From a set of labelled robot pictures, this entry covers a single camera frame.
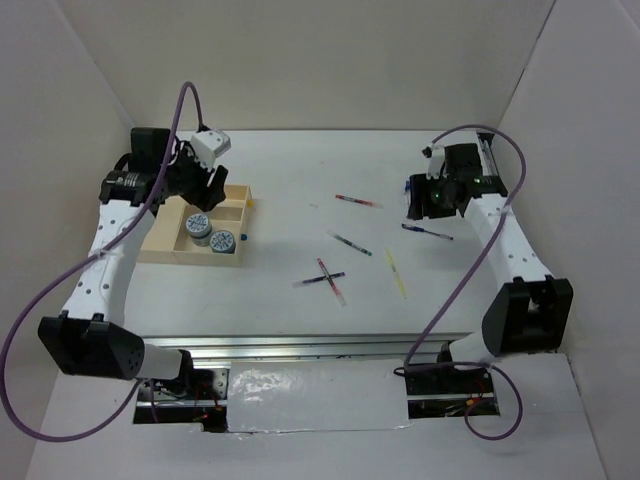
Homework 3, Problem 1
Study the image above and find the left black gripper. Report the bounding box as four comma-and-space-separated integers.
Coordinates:
161, 141, 229, 213

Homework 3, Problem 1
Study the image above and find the blue white round jar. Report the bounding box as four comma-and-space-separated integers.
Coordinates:
185, 213, 213, 247

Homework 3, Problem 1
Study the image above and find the red gel pen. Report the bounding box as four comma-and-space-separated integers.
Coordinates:
334, 194, 383, 209

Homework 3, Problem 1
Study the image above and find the green gel pen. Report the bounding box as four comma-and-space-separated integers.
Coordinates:
326, 230, 373, 257

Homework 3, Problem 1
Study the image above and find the purple gel pen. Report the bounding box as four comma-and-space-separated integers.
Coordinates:
292, 271, 346, 288

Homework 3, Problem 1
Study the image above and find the pink gel pen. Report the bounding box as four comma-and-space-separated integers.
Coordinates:
316, 257, 346, 307

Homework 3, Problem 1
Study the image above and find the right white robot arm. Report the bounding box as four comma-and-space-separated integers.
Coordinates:
408, 143, 574, 392

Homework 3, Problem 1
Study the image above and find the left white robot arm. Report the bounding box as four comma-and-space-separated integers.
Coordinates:
38, 127, 231, 399

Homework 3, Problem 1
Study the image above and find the blue ballpoint pen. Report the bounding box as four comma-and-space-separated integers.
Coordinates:
401, 223, 454, 241

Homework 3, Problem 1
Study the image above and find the beige wooden organizer tray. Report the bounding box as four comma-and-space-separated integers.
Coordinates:
137, 184, 253, 267

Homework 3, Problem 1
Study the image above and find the yellow gel pen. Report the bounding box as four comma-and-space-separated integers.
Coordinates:
385, 248, 407, 300

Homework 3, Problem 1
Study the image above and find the white cover plate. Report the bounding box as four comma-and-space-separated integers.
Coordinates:
227, 360, 410, 433

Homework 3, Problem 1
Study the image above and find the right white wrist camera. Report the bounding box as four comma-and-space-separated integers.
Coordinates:
422, 144, 446, 179

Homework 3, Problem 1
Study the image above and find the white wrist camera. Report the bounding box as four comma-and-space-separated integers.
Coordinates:
190, 129, 231, 171
422, 144, 446, 179

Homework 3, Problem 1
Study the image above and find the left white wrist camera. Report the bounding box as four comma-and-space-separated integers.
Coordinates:
190, 129, 231, 171

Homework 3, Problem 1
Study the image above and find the aluminium front rail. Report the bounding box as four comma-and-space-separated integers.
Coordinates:
142, 333, 476, 362

